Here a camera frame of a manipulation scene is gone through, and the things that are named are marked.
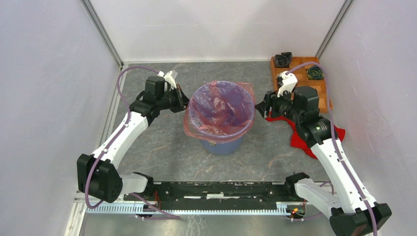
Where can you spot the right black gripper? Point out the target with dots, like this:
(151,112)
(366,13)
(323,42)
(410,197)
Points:
(271,99)

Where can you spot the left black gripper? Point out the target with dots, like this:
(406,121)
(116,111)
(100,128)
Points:
(182,99)

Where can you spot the dark green bag roll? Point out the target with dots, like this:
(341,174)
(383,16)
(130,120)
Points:
(315,73)

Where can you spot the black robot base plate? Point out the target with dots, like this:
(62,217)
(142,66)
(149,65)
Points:
(224,195)

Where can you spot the blue plastic trash bin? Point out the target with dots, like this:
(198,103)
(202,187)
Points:
(221,148)

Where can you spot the slotted cable duct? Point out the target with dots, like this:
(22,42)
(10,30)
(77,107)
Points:
(139,208)

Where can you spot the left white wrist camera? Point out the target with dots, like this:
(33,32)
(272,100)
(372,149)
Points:
(170,78)

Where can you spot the black bag roll top left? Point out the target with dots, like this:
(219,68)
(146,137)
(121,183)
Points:
(282,60)

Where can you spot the red cloth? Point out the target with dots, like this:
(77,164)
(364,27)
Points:
(297,142)

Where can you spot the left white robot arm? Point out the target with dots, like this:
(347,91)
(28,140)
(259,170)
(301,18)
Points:
(97,173)

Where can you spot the red translucent trash bag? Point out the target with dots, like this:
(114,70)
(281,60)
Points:
(220,110)

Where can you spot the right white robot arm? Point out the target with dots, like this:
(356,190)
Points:
(353,211)

